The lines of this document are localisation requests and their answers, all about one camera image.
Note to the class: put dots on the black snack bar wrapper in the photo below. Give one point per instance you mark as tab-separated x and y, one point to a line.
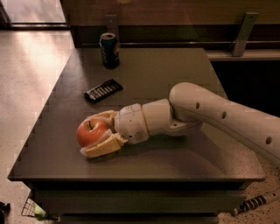
103	91

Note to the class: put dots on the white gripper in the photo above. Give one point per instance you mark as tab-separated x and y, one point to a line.
129	122

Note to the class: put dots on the right metal bracket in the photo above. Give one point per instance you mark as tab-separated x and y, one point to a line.
239	45

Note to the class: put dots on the wire basket under table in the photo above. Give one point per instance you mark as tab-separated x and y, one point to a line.
28	208

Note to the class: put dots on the red apple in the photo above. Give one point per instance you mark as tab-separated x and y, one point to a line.
90	131

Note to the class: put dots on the left metal bracket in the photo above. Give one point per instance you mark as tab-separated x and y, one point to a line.
112	24

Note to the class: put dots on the green object in basket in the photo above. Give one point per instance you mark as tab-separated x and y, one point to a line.
39	213

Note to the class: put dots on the striped stick on floor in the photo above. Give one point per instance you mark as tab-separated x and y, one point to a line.
254	203

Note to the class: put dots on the metal bracket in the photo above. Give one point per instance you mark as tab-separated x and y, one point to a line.
239	45
112	24

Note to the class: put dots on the blue pepsi can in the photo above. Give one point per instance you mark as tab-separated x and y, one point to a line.
109	50

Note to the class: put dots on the dark grey table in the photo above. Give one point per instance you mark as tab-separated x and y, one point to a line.
168	179

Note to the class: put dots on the dark object on floor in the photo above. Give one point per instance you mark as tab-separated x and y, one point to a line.
4	211

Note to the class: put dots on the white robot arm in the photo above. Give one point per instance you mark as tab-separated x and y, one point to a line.
183	112

